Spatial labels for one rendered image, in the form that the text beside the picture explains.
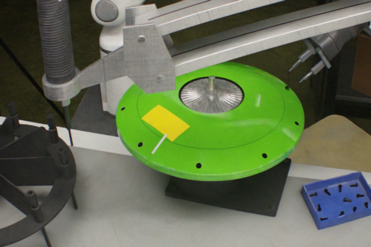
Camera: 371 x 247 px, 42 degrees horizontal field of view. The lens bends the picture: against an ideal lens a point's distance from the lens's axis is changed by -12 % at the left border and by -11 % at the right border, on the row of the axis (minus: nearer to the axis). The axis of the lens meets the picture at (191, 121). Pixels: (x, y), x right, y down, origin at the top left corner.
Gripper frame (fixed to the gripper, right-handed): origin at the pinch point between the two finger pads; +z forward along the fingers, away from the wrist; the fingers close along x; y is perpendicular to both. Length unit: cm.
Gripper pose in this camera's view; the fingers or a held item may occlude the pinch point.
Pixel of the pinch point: (294, 76)
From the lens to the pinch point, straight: 94.2
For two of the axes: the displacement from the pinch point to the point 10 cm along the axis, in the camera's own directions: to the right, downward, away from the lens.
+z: -7.6, 6.4, 1.2
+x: 3.6, 5.6, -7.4
